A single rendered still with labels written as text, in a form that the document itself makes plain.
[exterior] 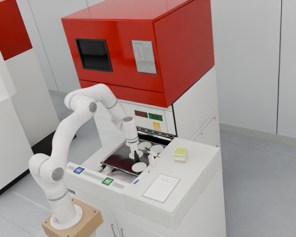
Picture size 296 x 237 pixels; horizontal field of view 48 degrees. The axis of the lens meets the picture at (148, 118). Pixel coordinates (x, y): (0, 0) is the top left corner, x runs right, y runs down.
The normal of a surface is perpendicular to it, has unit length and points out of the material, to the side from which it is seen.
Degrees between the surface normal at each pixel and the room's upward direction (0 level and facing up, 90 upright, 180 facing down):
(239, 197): 0
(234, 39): 90
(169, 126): 90
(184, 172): 0
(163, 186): 0
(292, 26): 90
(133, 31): 90
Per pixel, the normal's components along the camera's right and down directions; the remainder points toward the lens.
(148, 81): -0.56, 0.51
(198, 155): -0.16, -0.85
